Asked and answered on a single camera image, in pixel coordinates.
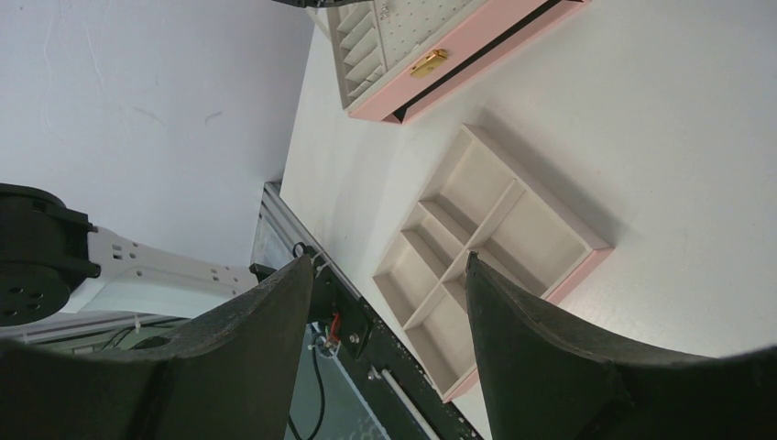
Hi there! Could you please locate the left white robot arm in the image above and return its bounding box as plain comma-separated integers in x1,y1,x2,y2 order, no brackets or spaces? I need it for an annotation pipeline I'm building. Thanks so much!
1,183,274,327

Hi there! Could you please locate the black mounting base plate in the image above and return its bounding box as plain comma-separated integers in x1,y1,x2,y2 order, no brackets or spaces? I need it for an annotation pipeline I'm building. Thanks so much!
248,242,487,440

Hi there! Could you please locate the pink jewelry box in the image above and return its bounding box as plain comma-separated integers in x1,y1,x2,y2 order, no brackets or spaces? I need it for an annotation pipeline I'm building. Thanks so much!
308,0,587,124

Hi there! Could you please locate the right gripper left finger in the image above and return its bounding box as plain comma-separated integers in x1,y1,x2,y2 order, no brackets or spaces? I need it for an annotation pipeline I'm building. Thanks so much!
127,257,312,439

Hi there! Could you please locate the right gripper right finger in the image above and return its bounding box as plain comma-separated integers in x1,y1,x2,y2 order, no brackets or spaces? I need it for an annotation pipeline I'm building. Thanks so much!
465,252,723,439

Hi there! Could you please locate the beige six-compartment tray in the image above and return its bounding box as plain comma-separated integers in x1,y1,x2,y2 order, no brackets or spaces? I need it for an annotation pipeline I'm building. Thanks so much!
373,125,613,403

